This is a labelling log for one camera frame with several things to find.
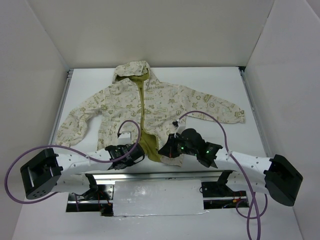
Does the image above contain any cream green printed hooded jacket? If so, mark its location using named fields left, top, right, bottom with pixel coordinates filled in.
left=55, top=61, right=246, bottom=167

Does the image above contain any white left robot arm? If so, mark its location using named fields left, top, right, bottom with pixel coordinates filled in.
left=20, top=144, right=145, bottom=200

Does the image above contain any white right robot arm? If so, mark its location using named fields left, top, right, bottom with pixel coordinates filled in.
left=159, top=128, right=303, bottom=207

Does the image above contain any white foil covered board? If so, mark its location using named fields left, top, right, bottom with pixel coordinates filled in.
left=113, top=179, right=205, bottom=217

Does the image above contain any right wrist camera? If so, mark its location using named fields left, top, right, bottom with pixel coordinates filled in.
left=172, top=119, right=186, bottom=135

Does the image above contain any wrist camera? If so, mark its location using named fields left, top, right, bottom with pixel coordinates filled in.
left=117, top=132, right=132, bottom=145
left=172, top=119, right=186, bottom=135

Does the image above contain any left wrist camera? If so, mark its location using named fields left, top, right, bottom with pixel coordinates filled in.
left=117, top=132, right=132, bottom=145

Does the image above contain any aluminium table edge rail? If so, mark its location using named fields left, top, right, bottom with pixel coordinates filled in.
left=66, top=171, right=249, bottom=217

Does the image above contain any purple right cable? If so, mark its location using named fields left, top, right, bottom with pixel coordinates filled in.
left=174, top=111, right=268, bottom=240

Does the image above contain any right aluminium frame rail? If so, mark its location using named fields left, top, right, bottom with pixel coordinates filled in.
left=237, top=66, right=271, bottom=157

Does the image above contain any aluminium frame rail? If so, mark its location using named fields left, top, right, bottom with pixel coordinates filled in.
left=237, top=66, right=271, bottom=157
left=48, top=69, right=74, bottom=145

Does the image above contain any left aluminium frame rail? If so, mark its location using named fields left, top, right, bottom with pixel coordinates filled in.
left=48, top=69, right=74, bottom=145

